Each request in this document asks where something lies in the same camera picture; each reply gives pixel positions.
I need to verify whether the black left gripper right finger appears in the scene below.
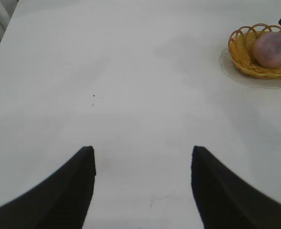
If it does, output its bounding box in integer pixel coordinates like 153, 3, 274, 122
191, 145, 281, 229

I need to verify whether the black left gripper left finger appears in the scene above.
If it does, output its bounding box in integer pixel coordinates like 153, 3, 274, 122
0, 145, 96, 229

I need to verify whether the yellow woven wicker basket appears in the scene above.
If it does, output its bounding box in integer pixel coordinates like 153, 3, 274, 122
228, 23, 281, 80

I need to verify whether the pink peach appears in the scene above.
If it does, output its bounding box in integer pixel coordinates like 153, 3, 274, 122
252, 32, 281, 69

